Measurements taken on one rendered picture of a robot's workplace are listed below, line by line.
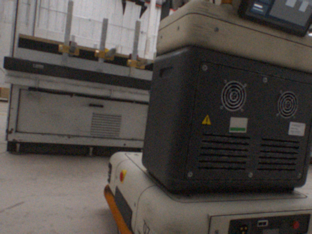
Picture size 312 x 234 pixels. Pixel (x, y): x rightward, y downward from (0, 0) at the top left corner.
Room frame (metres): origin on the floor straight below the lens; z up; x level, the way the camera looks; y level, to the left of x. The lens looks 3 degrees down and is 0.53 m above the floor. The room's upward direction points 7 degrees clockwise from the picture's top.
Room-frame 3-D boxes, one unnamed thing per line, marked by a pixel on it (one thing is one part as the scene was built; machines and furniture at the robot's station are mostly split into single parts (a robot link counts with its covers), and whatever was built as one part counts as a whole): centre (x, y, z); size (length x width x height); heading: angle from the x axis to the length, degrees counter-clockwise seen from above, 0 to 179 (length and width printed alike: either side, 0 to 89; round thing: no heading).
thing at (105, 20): (1.85, 0.46, 0.86); 0.04 x 0.04 x 0.48; 22
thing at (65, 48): (1.77, 0.67, 0.82); 0.14 x 0.06 x 0.05; 112
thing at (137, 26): (1.95, 0.22, 0.90); 0.04 x 0.04 x 0.48; 22
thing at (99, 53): (1.86, 0.43, 0.83); 0.14 x 0.06 x 0.05; 112
